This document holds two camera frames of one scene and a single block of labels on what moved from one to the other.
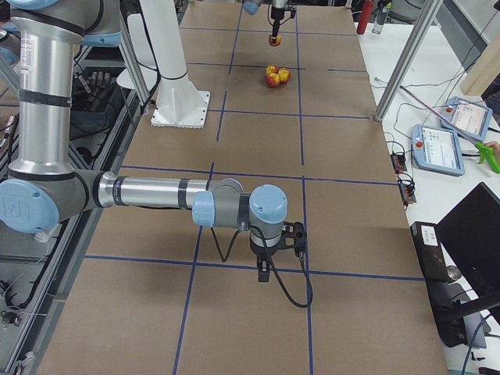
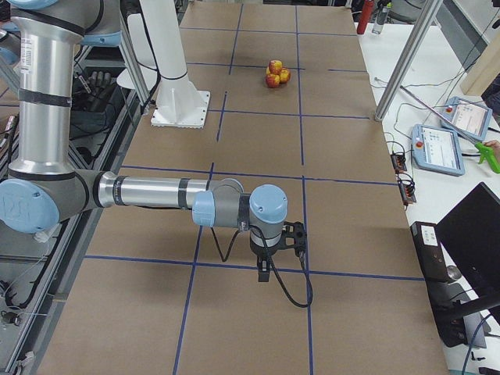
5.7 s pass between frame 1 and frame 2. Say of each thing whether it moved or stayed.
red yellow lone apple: moved
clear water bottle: stayed
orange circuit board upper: stayed
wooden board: stayed
